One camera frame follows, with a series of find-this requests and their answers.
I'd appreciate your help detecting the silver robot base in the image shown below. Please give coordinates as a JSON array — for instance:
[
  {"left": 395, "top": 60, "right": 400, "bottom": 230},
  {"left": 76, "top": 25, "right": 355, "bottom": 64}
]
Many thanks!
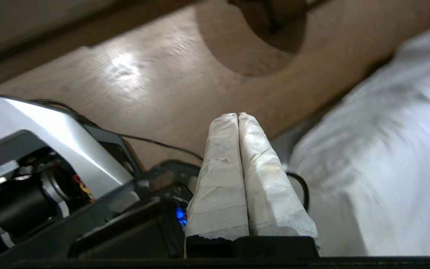
[{"left": 0, "top": 96, "right": 200, "bottom": 259}]

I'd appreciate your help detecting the white bed sheet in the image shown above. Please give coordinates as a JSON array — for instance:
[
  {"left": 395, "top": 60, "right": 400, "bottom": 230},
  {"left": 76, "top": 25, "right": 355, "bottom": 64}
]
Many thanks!
[{"left": 271, "top": 18, "right": 430, "bottom": 257}]

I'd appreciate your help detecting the right gripper white taped right finger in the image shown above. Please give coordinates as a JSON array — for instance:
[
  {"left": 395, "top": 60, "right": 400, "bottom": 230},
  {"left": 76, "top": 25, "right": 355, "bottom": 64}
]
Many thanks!
[{"left": 239, "top": 112, "right": 321, "bottom": 247}]

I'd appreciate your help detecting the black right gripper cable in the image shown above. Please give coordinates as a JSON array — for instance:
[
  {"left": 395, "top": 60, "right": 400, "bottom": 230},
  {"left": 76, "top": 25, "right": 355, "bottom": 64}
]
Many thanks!
[{"left": 285, "top": 171, "right": 310, "bottom": 213}]

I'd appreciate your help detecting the black base plug cable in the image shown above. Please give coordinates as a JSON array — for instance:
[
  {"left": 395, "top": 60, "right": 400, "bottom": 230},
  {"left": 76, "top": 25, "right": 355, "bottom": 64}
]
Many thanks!
[{"left": 32, "top": 99, "right": 204, "bottom": 162}]

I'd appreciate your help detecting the right gripper white taped left finger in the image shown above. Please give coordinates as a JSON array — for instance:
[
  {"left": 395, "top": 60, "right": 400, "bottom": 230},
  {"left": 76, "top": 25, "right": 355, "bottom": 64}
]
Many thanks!
[{"left": 186, "top": 113, "right": 251, "bottom": 239}]

